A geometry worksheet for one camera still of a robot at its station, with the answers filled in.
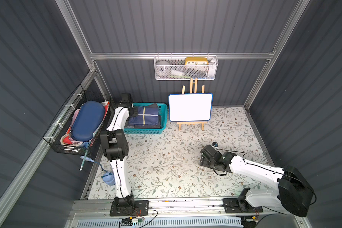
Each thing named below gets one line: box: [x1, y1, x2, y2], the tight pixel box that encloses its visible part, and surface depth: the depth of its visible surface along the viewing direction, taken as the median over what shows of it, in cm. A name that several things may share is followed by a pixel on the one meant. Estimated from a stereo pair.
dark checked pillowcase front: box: [141, 103, 162, 129], surface depth 101 cm
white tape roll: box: [155, 60, 171, 77], surface depth 88 cm
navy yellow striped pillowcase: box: [128, 106, 160, 126], surface depth 104 cm
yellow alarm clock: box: [184, 57, 209, 66], surface depth 89 cm
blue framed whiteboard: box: [168, 92, 214, 123], surface depth 97 cm
